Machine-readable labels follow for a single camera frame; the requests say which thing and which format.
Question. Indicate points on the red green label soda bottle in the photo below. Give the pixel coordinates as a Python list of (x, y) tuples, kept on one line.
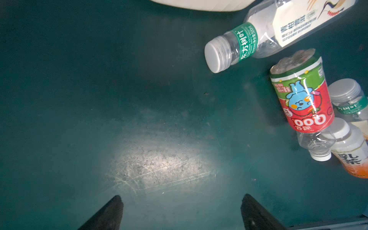
[(300, 85)]

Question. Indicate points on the crane label clear bottle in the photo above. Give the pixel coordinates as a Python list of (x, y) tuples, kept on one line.
[(270, 27)]

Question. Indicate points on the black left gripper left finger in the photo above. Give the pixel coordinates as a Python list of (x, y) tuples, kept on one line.
[(108, 217)]

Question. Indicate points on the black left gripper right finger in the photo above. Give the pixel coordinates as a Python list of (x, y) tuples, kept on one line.
[(256, 217)]

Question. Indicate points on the clear green cap water bottle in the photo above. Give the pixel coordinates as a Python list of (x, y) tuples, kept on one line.
[(350, 103)]

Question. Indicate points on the white ribbed plastic bin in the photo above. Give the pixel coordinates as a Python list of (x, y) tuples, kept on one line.
[(208, 5)]

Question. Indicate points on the orange white label bottle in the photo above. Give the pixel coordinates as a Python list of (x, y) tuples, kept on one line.
[(350, 147)]

